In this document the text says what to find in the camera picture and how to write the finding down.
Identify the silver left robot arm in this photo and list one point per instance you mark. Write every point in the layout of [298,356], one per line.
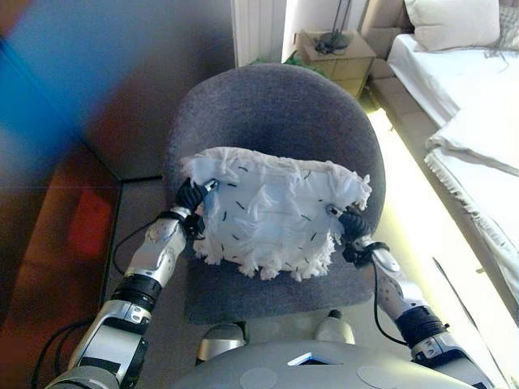
[150,263]

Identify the green leafy plant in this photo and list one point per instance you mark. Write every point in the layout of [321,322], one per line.
[298,62]

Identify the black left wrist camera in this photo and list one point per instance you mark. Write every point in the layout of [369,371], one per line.
[196,227]

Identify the white folded duvet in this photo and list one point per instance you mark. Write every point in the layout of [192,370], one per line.
[482,138]

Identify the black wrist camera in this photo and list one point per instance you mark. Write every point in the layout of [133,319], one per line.
[196,227]
[352,254]

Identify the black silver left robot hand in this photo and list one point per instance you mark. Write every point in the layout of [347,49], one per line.
[190,196]

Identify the white pillow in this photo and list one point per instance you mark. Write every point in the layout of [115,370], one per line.
[454,24]

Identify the white bed mattress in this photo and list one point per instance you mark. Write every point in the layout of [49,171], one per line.
[438,73]

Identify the black lamp base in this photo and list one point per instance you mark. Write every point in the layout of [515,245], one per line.
[332,40]

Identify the grey knitted throw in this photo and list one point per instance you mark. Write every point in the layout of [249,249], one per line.
[504,32]

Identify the beige bed frame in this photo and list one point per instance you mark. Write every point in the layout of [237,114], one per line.
[405,109]

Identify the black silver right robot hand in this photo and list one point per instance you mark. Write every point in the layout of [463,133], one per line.
[357,227]

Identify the silver left robot leg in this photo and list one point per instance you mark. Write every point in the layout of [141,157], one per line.
[221,344]

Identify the light wooden bedside table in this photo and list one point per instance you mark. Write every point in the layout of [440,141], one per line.
[344,67]

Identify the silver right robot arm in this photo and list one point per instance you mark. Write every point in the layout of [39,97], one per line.
[409,308]

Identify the white fringed cushion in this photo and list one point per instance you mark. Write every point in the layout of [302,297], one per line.
[275,215]

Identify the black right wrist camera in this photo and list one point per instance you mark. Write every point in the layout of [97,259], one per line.
[352,254]

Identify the grey robot torso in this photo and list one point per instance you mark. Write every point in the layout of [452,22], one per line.
[324,366]

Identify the grey upholstered armchair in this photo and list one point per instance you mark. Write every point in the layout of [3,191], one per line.
[284,113]

